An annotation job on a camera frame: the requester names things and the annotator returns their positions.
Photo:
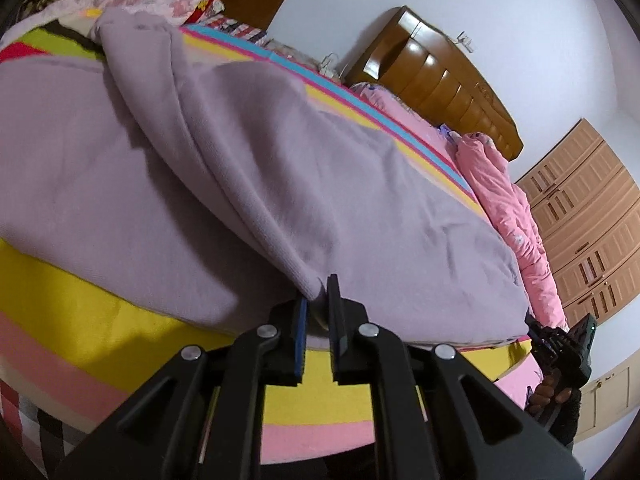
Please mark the person's right hand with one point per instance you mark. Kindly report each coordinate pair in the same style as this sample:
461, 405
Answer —
546, 392

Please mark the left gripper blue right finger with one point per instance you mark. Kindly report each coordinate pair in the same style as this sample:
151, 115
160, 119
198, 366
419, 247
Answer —
436, 416

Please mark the tan wooden wardrobe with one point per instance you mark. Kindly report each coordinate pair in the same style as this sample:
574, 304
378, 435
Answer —
586, 206

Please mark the plaid bed sheet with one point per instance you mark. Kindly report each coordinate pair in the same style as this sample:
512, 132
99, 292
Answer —
236, 29

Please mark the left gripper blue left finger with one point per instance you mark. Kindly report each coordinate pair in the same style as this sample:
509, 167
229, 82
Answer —
200, 415

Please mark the pink bed sheet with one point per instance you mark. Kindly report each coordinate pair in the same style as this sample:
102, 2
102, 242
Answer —
521, 380

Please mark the covered nightstand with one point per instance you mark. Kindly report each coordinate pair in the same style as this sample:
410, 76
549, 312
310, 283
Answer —
293, 55

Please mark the pink crumpled comforter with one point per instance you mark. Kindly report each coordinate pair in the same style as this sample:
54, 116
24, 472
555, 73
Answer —
507, 207

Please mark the colourful striped blanket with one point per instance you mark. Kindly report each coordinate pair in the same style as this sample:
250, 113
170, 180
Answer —
72, 353

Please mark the white wall socket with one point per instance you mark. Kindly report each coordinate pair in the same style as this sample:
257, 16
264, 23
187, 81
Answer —
464, 41

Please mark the large glossy wooden headboard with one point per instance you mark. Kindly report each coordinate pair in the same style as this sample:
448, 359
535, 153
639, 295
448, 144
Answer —
423, 67

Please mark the purple knit pants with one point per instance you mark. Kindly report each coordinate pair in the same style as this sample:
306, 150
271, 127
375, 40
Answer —
208, 189

